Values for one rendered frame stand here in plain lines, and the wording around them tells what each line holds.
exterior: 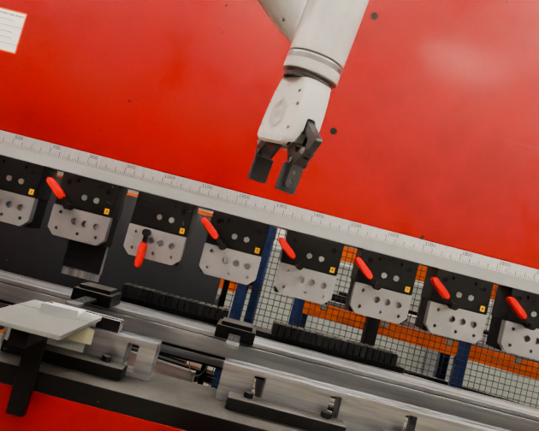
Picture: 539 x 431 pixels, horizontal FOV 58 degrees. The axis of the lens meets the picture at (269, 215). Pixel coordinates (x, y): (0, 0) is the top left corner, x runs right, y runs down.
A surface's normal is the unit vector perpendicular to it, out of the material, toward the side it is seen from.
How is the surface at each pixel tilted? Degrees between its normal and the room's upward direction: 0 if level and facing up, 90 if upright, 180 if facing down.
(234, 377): 90
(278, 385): 90
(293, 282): 90
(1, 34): 90
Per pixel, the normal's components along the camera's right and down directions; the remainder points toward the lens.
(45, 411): 0.02, -0.07
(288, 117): -0.78, -0.27
